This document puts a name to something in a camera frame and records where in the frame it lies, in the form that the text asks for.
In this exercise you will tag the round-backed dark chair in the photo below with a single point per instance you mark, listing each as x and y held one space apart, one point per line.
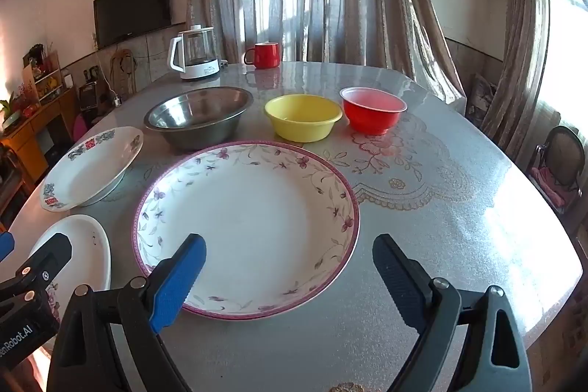
558 158

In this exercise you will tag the red mug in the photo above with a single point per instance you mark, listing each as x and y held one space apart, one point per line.
266 56

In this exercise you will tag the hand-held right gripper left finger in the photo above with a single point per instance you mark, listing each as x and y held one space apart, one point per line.
177 282

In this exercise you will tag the orange wooden cabinet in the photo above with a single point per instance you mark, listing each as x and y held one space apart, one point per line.
32 135

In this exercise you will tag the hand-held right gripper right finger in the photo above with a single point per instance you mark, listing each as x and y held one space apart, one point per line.
395 277

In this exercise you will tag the wooden chair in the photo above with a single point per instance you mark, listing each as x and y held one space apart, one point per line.
123 70

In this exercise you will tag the black wall television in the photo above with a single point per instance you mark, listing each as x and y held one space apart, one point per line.
133 11

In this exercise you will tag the yellow plastic bowl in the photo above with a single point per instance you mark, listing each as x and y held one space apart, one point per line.
303 121

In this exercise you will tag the white glass electric kettle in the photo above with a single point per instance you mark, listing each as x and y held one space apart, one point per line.
197 61

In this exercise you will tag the white power strip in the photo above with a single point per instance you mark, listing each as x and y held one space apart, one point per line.
115 100

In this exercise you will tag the red plastic bowl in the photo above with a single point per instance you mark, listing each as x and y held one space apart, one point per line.
372 116

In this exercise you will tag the plain white plate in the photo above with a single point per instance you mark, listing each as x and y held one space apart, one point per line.
87 245

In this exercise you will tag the black speaker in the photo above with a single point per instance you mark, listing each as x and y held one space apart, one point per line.
87 96

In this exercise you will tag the large pink-rimmed floral plate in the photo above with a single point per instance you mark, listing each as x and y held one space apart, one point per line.
257 217

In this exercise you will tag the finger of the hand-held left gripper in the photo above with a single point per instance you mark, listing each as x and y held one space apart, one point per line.
50 256
5 246

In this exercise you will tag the stainless steel bowl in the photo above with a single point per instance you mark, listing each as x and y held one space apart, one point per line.
197 116

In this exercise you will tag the beige side window curtain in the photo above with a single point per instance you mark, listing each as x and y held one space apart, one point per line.
523 29

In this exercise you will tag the pile of bags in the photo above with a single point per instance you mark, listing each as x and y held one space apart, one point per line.
480 98

